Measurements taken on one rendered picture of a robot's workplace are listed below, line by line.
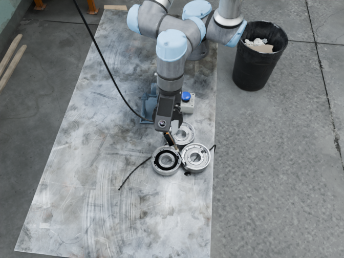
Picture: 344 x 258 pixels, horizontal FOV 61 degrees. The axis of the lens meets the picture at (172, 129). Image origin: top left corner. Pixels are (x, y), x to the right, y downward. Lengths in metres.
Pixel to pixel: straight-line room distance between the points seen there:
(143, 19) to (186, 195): 0.58
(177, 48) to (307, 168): 1.58
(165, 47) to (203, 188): 0.52
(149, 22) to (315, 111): 1.79
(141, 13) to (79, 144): 0.54
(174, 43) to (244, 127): 1.51
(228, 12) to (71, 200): 0.87
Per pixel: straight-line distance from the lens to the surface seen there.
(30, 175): 2.11
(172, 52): 0.73
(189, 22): 0.84
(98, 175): 1.07
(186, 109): 1.16
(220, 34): 1.23
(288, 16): 3.18
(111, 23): 1.59
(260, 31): 2.34
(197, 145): 1.07
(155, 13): 0.87
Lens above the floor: 1.76
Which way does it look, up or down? 58 degrees down
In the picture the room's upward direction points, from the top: 1 degrees clockwise
